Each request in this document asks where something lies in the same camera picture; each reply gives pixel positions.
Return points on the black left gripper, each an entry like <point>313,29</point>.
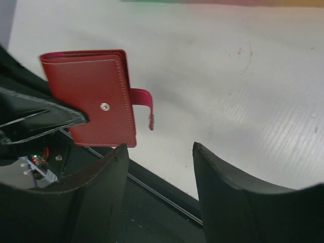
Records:
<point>33,123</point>

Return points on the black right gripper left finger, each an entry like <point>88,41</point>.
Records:
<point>83,207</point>

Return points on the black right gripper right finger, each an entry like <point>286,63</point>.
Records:
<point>238,207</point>

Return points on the red leather card holder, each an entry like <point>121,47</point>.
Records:
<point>97,83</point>

